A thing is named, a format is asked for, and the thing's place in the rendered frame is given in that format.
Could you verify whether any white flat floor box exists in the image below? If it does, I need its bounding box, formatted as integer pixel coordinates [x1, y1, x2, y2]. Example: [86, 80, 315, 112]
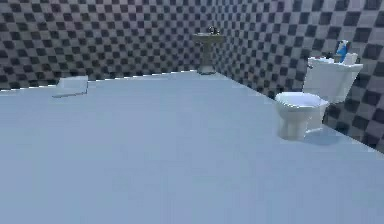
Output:
[51, 75, 90, 99]

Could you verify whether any white toilet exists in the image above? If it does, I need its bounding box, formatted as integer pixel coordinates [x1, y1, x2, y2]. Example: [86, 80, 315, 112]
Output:
[274, 56, 364, 141]

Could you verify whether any blue spray bottle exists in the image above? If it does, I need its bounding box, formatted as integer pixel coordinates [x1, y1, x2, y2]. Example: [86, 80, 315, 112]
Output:
[335, 39, 351, 64]

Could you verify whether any white paper roll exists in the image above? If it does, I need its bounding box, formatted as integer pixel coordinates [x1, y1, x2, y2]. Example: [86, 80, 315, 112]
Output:
[343, 52, 359, 66]

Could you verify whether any grey pedestal sink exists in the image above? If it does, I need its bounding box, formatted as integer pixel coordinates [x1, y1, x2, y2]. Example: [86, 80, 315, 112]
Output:
[192, 32, 225, 75]

